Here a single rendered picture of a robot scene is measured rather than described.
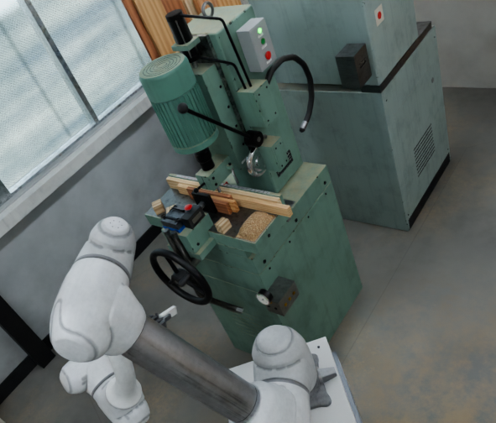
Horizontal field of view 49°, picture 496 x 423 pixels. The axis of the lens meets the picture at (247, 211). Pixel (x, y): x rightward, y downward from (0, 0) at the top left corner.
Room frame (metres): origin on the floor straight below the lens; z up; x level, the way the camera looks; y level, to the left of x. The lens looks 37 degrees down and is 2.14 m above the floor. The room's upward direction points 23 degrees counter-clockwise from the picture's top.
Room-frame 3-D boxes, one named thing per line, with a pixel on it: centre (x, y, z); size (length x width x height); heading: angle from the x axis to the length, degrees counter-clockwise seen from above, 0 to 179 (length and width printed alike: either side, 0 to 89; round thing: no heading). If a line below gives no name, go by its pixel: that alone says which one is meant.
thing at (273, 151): (1.77, -0.17, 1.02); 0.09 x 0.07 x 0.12; 40
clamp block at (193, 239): (1.67, 0.23, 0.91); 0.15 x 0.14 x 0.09; 40
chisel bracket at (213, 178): (1.78, 0.05, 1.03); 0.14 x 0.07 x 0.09; 130
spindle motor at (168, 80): (1.77, 0.07, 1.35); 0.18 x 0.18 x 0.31
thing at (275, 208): (1.74, 0.04, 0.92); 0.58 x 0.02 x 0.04; 40
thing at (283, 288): (1.48, 0.01, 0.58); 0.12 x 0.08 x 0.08; 130
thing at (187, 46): (1.86, -0.04, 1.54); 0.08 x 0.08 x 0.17; 40
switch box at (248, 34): (1.87, -0.27, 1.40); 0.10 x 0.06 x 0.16; 130
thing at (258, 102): (1.79, -0.19, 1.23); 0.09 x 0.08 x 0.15; 130
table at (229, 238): (1.73, 0.17, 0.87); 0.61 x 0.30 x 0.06; 40
